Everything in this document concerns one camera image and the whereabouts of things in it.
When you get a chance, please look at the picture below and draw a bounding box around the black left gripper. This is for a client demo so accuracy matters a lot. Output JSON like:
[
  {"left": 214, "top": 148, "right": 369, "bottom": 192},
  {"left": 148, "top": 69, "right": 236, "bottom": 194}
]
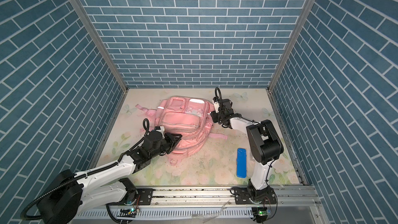
[{"left": 149, "top": 133, "right": 184, "bottom": 160}]

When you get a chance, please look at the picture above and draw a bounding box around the pink student backpack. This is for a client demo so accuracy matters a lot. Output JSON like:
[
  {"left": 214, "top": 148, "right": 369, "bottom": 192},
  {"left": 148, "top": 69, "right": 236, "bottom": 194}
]
[{"left": 135, "top": 96, "right": 228, "bottom": 166}]

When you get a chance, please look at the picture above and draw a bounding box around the blue pencil case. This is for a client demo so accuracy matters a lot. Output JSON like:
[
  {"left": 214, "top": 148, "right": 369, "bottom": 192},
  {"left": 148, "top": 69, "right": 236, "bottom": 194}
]
[{"left": 236, "top": 148, "right": 247, "bottom": 178}]

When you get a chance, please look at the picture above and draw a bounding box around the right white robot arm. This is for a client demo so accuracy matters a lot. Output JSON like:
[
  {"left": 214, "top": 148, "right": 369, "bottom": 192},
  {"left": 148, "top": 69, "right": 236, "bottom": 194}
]
[{"left": 210, "top": 96, "right": 284, "bottom": 204}]

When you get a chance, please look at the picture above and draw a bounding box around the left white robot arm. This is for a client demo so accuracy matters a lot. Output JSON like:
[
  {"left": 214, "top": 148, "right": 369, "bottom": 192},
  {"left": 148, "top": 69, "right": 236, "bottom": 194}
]
[{"left": 37, "top": 127, "right": 182, "bottom": 224}]

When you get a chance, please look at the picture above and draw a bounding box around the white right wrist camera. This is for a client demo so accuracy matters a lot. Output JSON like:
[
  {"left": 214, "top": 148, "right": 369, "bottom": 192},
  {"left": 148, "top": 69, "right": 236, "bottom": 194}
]
[{"left": 212, "top": 96, "right": 220, "bottom": 113}]

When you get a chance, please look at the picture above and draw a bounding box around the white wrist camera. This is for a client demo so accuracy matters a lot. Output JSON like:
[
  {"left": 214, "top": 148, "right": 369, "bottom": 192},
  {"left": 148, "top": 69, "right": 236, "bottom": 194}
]
[
  {"left": 154, "top": 126, "right": 165, "bottom": 135},
  {"left": 212, "top": 96, "right": 220, "bottom": 113}
]

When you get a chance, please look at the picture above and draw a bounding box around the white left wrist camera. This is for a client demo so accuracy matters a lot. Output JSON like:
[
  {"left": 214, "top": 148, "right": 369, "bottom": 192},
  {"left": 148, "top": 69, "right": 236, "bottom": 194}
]
[{"left": 154, "top": 126, "right": 165, "bottom": 135}]

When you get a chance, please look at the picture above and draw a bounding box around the left black corrugated cable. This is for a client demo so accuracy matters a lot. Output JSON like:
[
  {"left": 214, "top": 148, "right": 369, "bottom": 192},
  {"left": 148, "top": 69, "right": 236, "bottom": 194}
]
[{"left": 20, "top": 118, "right": 150, "bottom": 224}]

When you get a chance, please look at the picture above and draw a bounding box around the right black cable loop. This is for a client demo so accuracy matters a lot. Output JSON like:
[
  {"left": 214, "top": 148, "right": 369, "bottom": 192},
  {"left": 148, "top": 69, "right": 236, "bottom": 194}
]
[{"left": 214, "top": 86, "right": 223, "bottom": 106}]

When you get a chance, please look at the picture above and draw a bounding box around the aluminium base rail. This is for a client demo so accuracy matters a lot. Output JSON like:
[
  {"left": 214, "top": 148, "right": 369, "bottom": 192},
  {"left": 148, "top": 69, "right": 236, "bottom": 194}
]
[{"left": 72, "top": 185, "right": 328, "bottom": 224}]

